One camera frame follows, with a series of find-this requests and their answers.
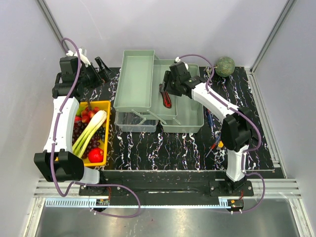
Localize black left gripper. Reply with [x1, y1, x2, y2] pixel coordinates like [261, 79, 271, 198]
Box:
[77, 57, 117, 91]

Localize red black utility tool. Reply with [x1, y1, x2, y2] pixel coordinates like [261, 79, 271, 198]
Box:
[159, 84, 172, 109]

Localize translucent green tool box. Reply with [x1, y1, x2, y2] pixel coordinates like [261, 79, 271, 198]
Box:
[113, 50, 204, 133]

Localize blue red screwdriver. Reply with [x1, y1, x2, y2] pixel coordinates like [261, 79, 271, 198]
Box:
[206, 110, 214, 128]

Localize small red screwdriver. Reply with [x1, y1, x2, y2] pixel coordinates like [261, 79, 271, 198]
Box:
[205, 137, 222, 157]

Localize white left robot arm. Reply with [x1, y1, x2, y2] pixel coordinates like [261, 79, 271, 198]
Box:
[34, 48, 113, 197]

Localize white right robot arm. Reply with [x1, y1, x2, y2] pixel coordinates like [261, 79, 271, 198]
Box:
[162, 57, 260, 196]

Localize yellow plastic bin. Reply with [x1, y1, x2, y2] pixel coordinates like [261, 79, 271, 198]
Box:
[71, 101, 111, 167]

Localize green pepper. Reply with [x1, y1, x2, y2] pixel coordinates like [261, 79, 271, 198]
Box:
[76, 109, 82, 117]

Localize green melon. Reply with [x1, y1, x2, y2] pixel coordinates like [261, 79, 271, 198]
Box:
[215, 56, 235, 77]

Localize dark purple grapes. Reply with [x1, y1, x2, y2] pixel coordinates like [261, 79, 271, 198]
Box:
[72, 122, 106, 159]

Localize white green leek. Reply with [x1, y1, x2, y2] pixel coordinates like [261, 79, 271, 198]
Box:
[73, 110, 107, 158]

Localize red apple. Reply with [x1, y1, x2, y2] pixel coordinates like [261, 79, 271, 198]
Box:
[88, 148, 104, 163]

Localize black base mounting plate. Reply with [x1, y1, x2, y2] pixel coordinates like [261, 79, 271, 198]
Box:
[79, 170, 254, 206]

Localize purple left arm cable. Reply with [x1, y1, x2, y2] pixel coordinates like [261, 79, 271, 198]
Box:
[50, 37, 141, 218]

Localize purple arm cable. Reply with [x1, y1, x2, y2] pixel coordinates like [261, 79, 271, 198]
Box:
[50, 37, 141, 218]
[180, 54, 266, 214]

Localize right aluminium frame post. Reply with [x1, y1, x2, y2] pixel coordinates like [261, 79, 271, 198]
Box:
[249, 0, 298, 72]

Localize aluminium frame post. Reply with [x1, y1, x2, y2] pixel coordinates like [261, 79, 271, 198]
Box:
[35, 0, 70, 53]
[249, 0, 298, 72]

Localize left aluminium frame post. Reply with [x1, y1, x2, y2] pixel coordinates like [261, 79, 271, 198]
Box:
[35, 0, 70, 53]

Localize white slotted cable duct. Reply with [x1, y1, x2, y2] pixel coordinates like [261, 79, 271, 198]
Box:
[44, 197, 242, 211]

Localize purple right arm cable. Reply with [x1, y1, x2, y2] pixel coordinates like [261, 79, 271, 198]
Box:
[180, 54, 266, 214]

